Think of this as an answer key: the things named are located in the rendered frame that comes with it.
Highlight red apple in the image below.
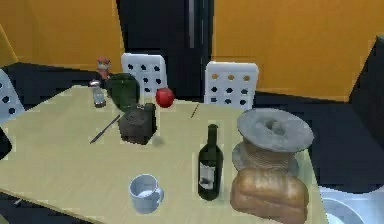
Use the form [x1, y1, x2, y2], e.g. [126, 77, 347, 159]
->
[155, 87, 175, 109]

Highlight white perforated chair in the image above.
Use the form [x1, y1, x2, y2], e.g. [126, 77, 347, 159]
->
[203, 60, 260, 111]
[120, 52, 168, 97]
[0, 68, 26, 125]

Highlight dark grey box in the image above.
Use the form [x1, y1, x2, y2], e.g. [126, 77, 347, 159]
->
[118, 102, 158, 146]

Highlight dark green wine bottle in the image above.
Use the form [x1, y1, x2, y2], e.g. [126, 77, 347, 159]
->
[197, 123, 224, 202]

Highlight dark green round bowl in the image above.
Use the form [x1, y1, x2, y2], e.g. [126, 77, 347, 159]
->
[106, 72, 141, 113]

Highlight dark grey knife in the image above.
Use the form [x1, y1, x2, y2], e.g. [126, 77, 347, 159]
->
[89, 114, 121, 145]

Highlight white mug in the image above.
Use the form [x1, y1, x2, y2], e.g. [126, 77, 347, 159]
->
[128, 173, 165, 215]

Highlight glass salt shaker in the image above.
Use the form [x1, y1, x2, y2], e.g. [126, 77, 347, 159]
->
[89, 79, 107, 109]

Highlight red pepper shaker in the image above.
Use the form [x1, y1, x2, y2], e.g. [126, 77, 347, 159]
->
[96, 56, 112, 80]

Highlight brown bread loaf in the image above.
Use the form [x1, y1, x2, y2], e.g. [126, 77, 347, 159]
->
[229, 167, 310, 224]

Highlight pale wooden table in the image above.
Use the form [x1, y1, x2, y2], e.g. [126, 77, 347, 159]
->
[0, 84, 330, 224]

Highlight white round chair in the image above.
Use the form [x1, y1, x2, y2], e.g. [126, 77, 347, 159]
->
[319, 185, 384, 224]

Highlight grey wire spool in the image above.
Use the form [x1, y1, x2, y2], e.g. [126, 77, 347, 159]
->
[231, 107, 315, 178]

